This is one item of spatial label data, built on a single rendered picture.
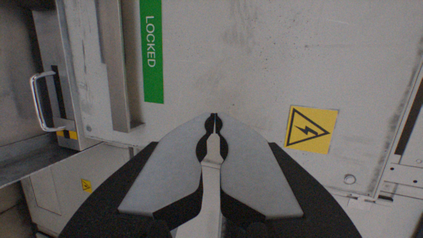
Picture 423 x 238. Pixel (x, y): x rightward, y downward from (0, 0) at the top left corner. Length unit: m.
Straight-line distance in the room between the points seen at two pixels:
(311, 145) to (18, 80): 0.47
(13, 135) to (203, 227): 0.58
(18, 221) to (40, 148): 1.15
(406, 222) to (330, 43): 0.56
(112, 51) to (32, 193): 1.18
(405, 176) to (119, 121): 0.63
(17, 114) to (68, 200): 0.77
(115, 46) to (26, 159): 0.28
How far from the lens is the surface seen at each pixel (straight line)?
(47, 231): 1.56
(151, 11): 0.30
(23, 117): 0.46
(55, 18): 0.41
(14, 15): 0.46
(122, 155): 0.76
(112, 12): 0.28
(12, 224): 1.60
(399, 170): 0.63
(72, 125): 0.42
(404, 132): 0.62
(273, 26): 0.24
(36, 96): 0.40
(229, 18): 0.25
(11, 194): 1.52
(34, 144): 0.47
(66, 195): 1.16
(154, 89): 0.29
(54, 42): 0.41
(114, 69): 0.28
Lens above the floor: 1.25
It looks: 16 degrees down
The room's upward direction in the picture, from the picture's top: 98 degrees clockwise
